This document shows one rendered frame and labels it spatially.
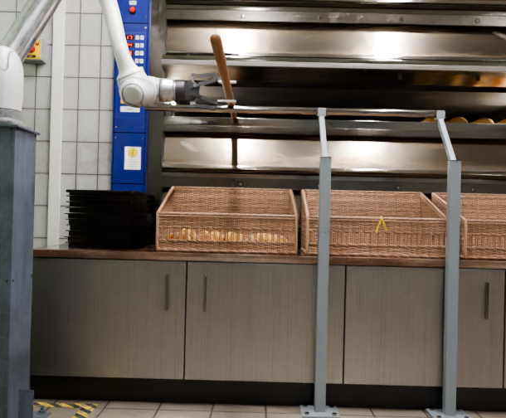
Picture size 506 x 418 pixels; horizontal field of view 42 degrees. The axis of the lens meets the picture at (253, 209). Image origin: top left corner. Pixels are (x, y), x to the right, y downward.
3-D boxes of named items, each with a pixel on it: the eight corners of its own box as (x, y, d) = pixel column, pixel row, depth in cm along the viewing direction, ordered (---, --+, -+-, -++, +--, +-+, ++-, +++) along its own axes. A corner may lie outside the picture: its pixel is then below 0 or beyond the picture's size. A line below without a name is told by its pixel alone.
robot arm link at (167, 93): (162, 104, 255) (177, 104, 255) (158, 99, 245) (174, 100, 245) (162, 80, 255) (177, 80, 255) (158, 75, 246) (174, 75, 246)
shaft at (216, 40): (221, 44, 170) (221, 32, 170) (209, 43, 170) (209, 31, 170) (239, 128, 341) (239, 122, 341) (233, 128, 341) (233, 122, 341)
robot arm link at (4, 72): (-25, 104, 208) (-23, 36, 208) (-34, 112, 223) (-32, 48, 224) (27, 110, 216) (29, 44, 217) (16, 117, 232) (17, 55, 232)
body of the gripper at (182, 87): (177, 81, 254) (201, 81, 254) (176, 103, 254) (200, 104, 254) (174, 77, 246) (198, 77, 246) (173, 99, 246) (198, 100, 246)
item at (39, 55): (25, 63, 305) (26, 41, 305) (46, 64, 304) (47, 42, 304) (19, 60, 297) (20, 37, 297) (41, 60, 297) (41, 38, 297)
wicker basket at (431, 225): (298, 249, 301) (299, 188, 301) (421, 252, 299) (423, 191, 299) (304, 255, 252) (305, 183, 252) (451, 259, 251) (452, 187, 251)
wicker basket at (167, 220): (168, 245, 301) (170, 185, 301) (291, 248, 301) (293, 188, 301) (153, 251, 252) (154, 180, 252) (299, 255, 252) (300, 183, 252)
